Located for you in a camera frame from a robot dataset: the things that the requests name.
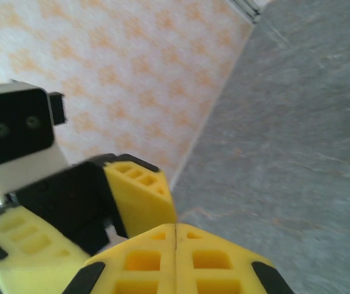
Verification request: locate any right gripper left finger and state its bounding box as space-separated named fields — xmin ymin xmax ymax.
xmin=61 ymin=223 xmax=176 ymax=294

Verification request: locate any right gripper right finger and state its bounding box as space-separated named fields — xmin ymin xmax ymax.
xmin=174 ymin=223 xmax=295 ymax=294

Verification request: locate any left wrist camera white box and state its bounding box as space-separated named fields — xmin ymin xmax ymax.
xmin=0 ymin=80 xmax=69 ymax=202

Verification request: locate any aluminium frame post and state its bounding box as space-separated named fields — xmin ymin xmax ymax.
xmin=232 ymin=0 xmax=262 ymax=25

